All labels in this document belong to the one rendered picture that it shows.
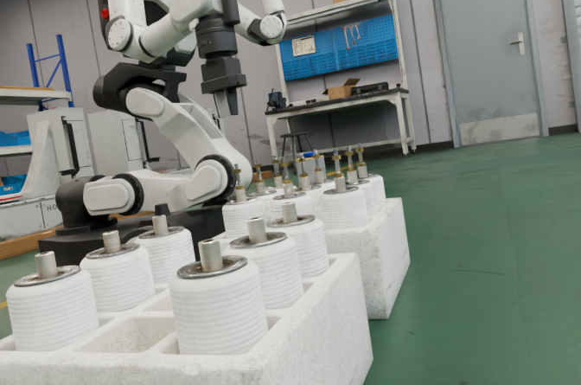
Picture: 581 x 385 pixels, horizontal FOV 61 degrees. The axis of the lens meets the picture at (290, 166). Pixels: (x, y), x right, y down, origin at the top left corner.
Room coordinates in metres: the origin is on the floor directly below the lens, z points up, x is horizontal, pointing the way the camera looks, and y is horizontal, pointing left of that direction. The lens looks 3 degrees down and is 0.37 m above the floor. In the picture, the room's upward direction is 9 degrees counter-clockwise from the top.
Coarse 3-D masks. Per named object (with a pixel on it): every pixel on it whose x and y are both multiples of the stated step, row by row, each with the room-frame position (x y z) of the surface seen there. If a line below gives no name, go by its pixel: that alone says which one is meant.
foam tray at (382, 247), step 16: (384, 208) 1.17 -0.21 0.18; (400, 208) 1.27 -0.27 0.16; (368, 224) 1.00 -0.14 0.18; (384, 224) 1.03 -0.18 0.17; (400, 224) 1.23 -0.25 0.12; (224, 240) 1.07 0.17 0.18; (336, 240) 0.97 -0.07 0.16; (352, 240) 0.96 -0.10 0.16; (368, 240) 0.95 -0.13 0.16; (384, 240) 1.01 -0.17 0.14; (400, 240) 1.20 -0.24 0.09; (368, 256) 0.95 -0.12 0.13; (384, 256) 0.98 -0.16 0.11; (400, 256) 1.17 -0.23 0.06; (368, 272) 0.95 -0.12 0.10; (384, 272) 0.96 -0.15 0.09; (400, 272) 1.14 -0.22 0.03; (368, 288) 0.95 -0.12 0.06; (384, 288) 0.94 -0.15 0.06; (368, 304) 0.95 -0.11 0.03; (384, 304) 0.94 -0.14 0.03
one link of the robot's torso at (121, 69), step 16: (128, 64) 1.58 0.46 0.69; (144, 64) 1.56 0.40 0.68; (96, 80) 1.66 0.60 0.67; (112, 80) 1.61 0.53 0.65; (128, 80) 1.59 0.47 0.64; (144, 80) 1.71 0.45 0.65; (176, 80) 1.60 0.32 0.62; (96, 96) 1.65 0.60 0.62; (112, 96) 1.62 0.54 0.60; (176, 96) 1.62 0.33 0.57
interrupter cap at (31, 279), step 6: (60, 270) 0.63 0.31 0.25; (66, 270) 0.62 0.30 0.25; (72, 270) 0.61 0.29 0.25; (78, 270) 0.61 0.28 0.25; (24, 276) 0.61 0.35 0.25; (30, 276) 0.61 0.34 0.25; (36, 276) 0.61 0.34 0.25; (60, 276) 0.58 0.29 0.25; (66, 276) 0.58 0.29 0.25; (18, 282) 0.59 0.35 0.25; (24, 282) 0.58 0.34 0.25; (30, 282) 0.57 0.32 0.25; (36, 282) 0.57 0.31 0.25; (42, 282) 0.57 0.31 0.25; (48, 282) 0.57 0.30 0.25
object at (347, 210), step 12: (348, 192) 1.00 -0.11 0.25; (360, 192) 1.01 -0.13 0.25; (324, 204) 1.01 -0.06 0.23; (336, 204) 0.99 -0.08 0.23; (348, 204) 0.99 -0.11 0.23; (360, 204) 1.00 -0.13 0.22; (324, 216) 1.02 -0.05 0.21; (336, 216) 1.00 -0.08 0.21; (348, 216) 0.99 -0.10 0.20; (360, 216) 1.00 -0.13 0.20; (324, 228) 1.03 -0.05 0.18; (336, 228) 1.00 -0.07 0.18
